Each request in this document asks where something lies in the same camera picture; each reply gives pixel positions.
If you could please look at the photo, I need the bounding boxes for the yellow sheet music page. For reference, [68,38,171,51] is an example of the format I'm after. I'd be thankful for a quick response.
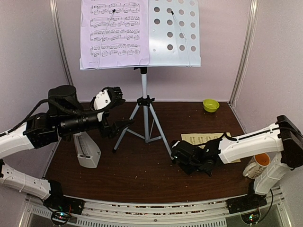
[181,132,235,165]

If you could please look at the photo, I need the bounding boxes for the purple sheet music page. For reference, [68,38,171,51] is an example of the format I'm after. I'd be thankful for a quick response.
[80,0,150,70]

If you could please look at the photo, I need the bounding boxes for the white folding music stand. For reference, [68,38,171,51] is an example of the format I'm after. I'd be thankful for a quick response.
[79,0,202,154]

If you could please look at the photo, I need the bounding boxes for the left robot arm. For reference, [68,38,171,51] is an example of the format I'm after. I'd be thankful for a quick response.
[0,85,134,210]

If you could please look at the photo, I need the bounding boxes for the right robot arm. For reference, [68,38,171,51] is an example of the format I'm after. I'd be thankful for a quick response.
[171,115,303,209]

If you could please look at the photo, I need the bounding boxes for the white metronome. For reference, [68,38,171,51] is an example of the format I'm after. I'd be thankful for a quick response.
[73,132,101,168]

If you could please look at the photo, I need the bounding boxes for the green bowl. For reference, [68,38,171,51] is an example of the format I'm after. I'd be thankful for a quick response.
[203,99,220,113]

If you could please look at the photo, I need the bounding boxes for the white mug orange inside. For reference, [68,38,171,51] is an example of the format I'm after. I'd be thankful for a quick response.
[242,153,271,179]

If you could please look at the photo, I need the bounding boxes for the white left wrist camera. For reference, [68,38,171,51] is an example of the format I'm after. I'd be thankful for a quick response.
[90,87,125,122]

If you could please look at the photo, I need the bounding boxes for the aluminium front rail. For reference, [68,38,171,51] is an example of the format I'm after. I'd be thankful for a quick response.
[23,186,287,227]

